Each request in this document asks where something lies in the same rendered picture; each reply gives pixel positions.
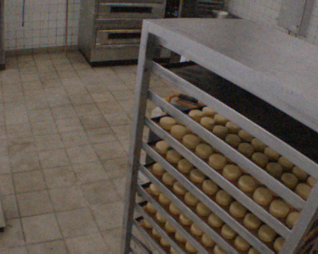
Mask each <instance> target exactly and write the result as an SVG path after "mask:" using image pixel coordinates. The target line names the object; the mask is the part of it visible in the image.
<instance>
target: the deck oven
mask: <svg viewBox="0 0 318 254"><path fill-rule="evenodd" d="M181 7H182V0H80V7H79V29H78V42H77V44H78V46H79V47H80V53H82V55H83V56H84V58H85V59H86V60H87V62H88V63H89V65H90V66H91V67H116V66H130V65H138V62H139V51H140V45H141V34H142V23H143V20H144V19H174V18H180V11H181ZM174 54H175V52H174V51H172V50H169V49H168V48H165V47H164V46H163V45H159V44H158V43H154V53H153V59H152V61H153V62H155V63H156V64H169V63H170V58H171V57H174Z"/></svg>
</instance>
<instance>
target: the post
mask: <svg viewBox="0 0 318 254"><path fill-rule="evenodd" d="M150 22H157V21H155V20H152V19H144V20H143V23H142V34H141V45H140V51H139V62H138V68H137V74H136V90H135V97H134V103H133V109H132V121H131V133H130V140H129V157H128V163H127V170H126V186H125V198H124V204H123V207H124V210H123V226H122V237H121V247H120V254H129V250H130V241H131V236H132V228H133V215H134V210H135V201H136V186H137V181H138V176H139V163H140V157H141V147H142V138H143V132H144V121H145V112H146V107H147V103H148V87H149V82H150V78H151V64H152V59H153V53H154V40H155V35H153V34H152V33H149V32H148V28H149V23H150Z"/></svg>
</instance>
